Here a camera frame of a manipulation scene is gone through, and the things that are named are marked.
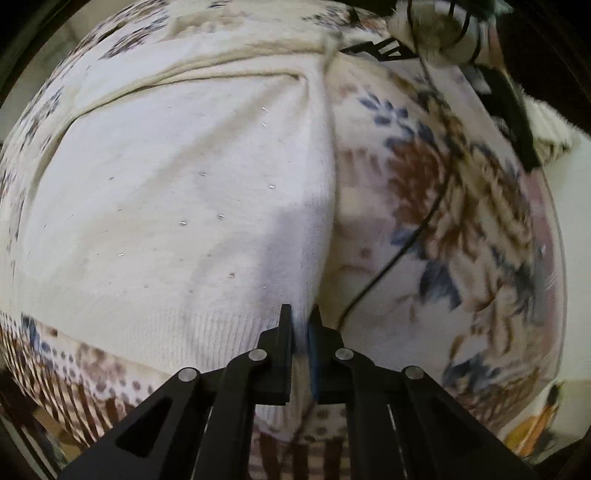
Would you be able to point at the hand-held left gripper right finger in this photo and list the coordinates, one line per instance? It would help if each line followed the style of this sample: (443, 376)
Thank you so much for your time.
(316, 364)

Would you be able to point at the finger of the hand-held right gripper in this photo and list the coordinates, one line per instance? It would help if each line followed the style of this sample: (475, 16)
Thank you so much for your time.
(512, 115)
(364, 47)

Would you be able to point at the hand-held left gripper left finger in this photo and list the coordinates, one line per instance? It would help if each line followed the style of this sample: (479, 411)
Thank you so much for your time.
(287, 355)

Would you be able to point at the white knit sweater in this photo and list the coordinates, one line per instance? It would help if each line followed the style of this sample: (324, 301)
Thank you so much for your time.
(184, 184)

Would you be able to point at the white ribbed cloth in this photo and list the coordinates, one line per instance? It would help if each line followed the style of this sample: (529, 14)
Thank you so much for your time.
(556, 131)

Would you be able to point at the floral printed blanket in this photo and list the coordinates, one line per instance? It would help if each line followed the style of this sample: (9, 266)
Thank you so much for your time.
(466, 198)

